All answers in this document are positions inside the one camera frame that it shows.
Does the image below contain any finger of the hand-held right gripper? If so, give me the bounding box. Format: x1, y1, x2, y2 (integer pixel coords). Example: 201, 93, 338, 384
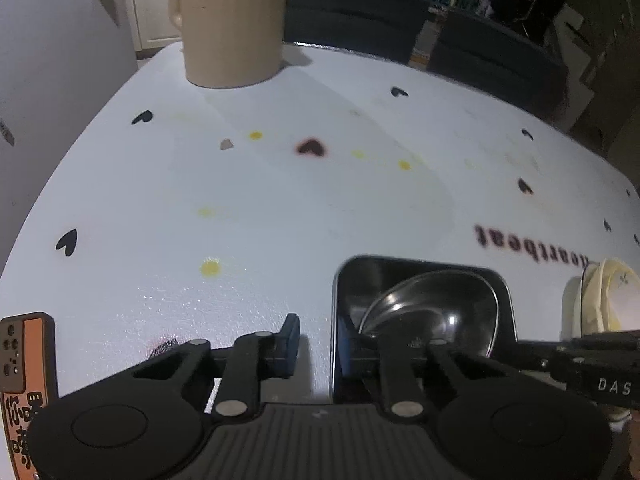
516, 329, 640, 373

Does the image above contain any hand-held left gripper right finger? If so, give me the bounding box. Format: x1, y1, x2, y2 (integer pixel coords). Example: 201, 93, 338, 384
337, 317, 516, 418

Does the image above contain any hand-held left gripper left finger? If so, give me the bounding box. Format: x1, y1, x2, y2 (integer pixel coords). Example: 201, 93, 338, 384
132, 314, 301, 418

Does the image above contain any stack of cream plates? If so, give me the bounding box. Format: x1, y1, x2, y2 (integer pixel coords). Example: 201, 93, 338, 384
559, 257, 640, 342

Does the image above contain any large rectangular steel container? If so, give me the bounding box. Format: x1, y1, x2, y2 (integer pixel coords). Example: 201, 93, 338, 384
331, 254, 519, 407

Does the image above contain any white floral bowl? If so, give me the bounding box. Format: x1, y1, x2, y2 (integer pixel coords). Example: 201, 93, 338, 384
597, 258, 640, 334

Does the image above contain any round steel bowl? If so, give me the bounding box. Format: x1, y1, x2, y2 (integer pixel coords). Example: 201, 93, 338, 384
357, 270, 501, 359

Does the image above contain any phone in orange case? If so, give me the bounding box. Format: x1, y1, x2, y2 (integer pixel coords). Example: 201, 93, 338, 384
0, 311, 59, 480

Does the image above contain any dark blue chair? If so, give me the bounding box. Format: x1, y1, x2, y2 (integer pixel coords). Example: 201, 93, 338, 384
283, 0, 431, 65
427, 9, 569, 122

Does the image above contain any beige canister steel lid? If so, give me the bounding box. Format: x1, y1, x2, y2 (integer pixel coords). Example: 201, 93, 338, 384
168, 0, 287, 89

